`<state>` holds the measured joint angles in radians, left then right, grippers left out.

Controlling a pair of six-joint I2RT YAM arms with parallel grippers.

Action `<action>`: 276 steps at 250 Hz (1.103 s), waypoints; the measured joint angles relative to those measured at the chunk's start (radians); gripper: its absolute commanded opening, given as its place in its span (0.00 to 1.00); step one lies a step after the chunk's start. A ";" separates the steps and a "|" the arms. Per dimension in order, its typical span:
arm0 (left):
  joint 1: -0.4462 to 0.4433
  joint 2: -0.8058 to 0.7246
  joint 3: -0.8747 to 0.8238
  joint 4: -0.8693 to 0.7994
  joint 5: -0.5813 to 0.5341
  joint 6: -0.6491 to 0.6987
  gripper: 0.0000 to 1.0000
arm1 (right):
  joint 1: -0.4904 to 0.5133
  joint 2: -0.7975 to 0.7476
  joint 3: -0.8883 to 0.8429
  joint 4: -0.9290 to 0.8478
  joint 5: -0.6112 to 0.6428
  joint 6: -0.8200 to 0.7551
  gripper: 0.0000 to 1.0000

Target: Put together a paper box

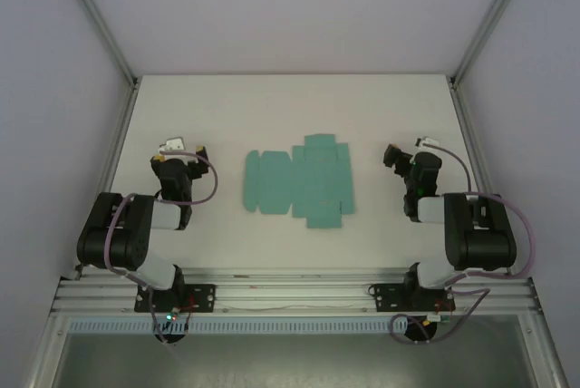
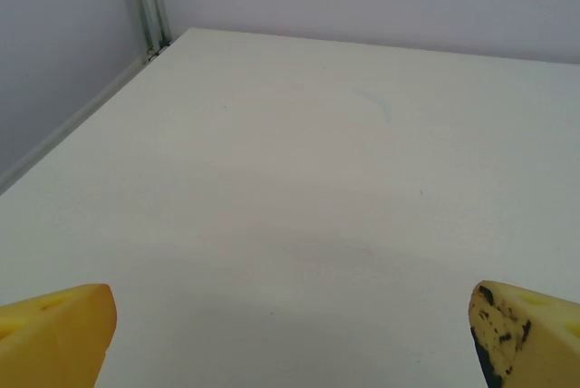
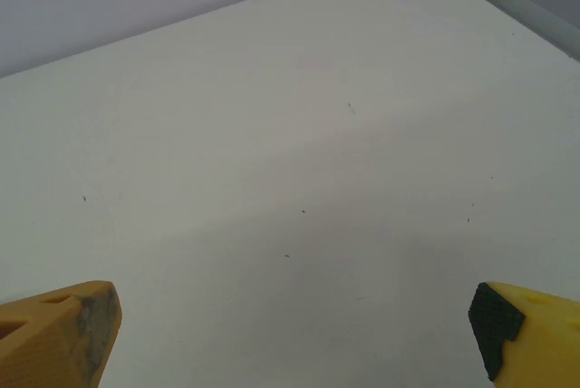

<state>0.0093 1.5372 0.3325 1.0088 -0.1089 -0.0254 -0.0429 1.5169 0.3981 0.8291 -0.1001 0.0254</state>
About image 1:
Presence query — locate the aluminium mounting rail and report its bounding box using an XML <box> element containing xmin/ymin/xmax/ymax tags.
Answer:
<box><xmin>50</xmin><ymin>268</ymin><xmax>543</xmax><ymax>317</ymax></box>

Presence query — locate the slotted pale cable duct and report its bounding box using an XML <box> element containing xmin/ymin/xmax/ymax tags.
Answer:
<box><xmin>67</xmin><ymin>318</ymin><xmax>409</xmax><ymax>335</ymax></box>

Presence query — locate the purple cable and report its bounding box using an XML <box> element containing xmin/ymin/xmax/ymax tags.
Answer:
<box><xmin>103</xmin><ymin>192</ymin><xmax>182</xmax><ymax>344</ymax></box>
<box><xmin>390</xmin><ymin>195</ymin><xmax>537</xmax><ymax>344</ymax></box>
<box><xmin>160</xmin><ymin>147</ymin><xmax>220</xmax><ymax>206</ymax></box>
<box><xmin>430</xmin><ymin>141</ymin><xmax>474</xmax><ymax>195</ymax></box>

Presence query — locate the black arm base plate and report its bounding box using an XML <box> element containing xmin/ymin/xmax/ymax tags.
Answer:
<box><xmin>133</xmin><ymin>284</ymin><xmax>217</xmax><ymax>314</ymax></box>
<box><xmin>368</xmin><ymin>283</ymin><xmax>455</xmax><ymax>313</ymax></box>

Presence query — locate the aluminium table edge rail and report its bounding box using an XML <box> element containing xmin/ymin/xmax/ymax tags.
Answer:
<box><xmin>448</xmin><ymin>78</ymin><xmax>503</xmax><ymax>197</ymax></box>
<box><xmin>67</xmin><ymin>79</ymin><xmax>140</xmax><ymax>281</ymax></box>

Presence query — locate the teal paper box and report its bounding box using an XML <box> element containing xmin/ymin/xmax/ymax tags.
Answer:
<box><xmin>244</xmin><ymin>133</ymin><xmax>356</xmax><ymax>230</ymax></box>

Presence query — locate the grey metal panel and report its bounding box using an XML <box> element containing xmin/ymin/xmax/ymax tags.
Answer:
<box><xmin>24</xmin><ymin>313</ymin><xmax>570</xmax><ymax>388</ymax></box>

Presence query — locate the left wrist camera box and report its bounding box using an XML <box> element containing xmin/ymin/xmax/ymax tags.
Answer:
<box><xmin>157</xmin><ymin>135</ymin><xmax>188</xmax><ymax>154</ymax></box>

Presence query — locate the aluminium frame post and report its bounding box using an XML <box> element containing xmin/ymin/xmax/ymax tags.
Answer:
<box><xmin>449</xmin><ymin>0</ymin><xmax>539</xmax><ymax>88</ymax></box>
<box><xmin>57</xmin><ymin>0</ymin><xmax>139</xmax><ymax>89</ymax></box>

